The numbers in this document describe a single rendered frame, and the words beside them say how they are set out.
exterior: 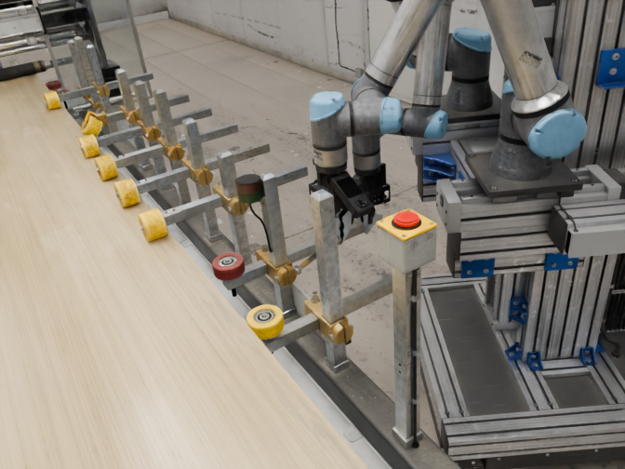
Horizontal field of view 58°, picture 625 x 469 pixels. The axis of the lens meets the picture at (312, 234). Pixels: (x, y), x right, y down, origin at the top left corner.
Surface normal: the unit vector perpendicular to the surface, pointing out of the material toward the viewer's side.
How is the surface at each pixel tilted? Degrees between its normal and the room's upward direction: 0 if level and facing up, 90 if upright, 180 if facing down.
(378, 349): 0
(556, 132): 97
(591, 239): 90
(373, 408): 0
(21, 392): 0
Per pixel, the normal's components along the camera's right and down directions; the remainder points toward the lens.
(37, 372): -0.09, -0.85
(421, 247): 0.53, 0.40
